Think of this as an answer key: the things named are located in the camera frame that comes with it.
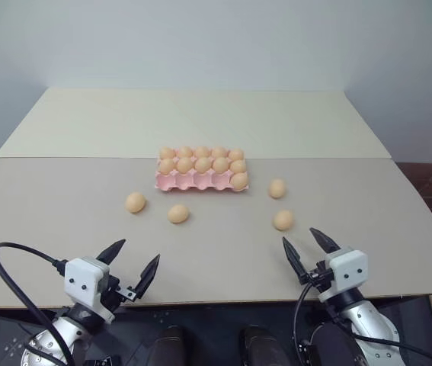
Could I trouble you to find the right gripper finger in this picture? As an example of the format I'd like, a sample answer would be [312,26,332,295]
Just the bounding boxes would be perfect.
[309,227,341,256]
[282,236,311,285]

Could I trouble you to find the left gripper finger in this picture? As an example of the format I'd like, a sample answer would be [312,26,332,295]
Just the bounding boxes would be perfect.
[134,253,162,303]
[94,239,127,265]

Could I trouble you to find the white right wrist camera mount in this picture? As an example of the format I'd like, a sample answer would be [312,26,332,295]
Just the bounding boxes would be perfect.
[323,246,369,303]

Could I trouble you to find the brown cardboard box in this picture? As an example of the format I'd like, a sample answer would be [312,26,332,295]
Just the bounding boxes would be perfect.
[396,162,432,226]

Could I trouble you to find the dark rounded shape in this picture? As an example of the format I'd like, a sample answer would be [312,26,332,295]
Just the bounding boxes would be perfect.
[153,326,186,366]
[238,326,277,366]

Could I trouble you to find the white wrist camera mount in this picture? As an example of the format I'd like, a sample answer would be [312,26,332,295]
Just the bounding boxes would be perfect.
[323,246,369,303]
[63,257,117,322]

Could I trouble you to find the pink egg tray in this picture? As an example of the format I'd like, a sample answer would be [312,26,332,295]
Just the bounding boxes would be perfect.
[153,146,250,194]

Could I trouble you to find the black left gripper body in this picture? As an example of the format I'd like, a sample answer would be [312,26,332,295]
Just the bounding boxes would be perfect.
[101,273,143,313]

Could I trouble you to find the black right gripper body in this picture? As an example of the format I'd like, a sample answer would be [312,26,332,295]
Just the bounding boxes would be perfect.
[299,259,335,294]

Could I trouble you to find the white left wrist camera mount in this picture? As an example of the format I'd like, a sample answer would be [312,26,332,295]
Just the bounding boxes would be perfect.
[63,257,117,322]

